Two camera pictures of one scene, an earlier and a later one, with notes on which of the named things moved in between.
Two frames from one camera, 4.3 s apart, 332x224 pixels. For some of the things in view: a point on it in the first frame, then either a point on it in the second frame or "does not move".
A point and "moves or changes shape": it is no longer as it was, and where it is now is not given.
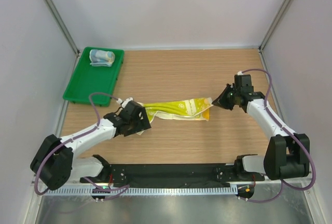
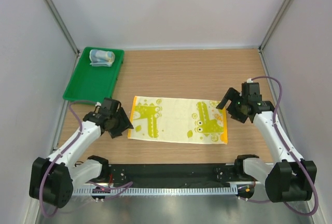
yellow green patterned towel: [196, 109] moves or changes shape
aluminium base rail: [270, 180] does not move
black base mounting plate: [172, 176] does not move
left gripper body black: [138, 124] → [120, 123]
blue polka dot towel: [101, 58] does not move
